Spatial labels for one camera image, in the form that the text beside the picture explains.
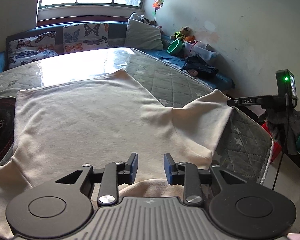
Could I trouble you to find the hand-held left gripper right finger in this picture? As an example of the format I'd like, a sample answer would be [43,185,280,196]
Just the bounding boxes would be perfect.
[164,153,245,207]

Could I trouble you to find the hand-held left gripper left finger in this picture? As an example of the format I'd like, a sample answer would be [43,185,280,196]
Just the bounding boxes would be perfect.
[55,152,138,207]

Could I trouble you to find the butterfly print cushion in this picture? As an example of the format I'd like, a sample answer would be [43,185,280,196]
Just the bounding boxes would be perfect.
[62,23,110,55]
[8,32,58,65]

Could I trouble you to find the green bowl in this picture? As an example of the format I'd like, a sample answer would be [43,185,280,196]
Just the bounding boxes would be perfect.
[167,39,183,55]

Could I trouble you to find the black cable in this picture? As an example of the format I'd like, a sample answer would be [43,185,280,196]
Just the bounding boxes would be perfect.
[272,94,291,191]

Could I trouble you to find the cream long-sleeved garment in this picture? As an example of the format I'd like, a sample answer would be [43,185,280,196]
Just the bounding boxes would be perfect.
[0,69,234,240]

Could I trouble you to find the colourful pinwheel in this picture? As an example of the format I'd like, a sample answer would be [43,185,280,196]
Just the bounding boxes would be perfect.
[152,0,165,25]

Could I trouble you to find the round black induction cooker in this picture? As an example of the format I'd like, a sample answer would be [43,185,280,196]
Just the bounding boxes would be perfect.
[0,95,17,167]

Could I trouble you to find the clear plastic container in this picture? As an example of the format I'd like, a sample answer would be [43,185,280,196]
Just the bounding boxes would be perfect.
[183,41,218,61]

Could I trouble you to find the red object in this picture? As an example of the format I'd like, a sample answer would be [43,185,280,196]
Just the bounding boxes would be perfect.
[261,122,274,137]

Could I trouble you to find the dark crumpled clothing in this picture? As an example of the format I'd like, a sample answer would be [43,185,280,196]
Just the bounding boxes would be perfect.
[180,54,219,79]

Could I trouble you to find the blue sofa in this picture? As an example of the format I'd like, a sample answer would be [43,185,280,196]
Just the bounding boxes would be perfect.
[0,20,236,91]

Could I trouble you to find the large grey pillow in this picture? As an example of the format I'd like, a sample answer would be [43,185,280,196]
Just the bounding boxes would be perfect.
[124,19,164,51]

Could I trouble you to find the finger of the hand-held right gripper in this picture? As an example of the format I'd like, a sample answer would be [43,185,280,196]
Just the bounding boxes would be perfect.
[226,96,265,107]

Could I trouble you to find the person's right hand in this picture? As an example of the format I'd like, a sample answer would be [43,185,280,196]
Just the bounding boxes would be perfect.
[258,108,300,156]

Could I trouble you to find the teddy bear toy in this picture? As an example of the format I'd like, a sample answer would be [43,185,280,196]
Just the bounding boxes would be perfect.
[170,26,192,43]

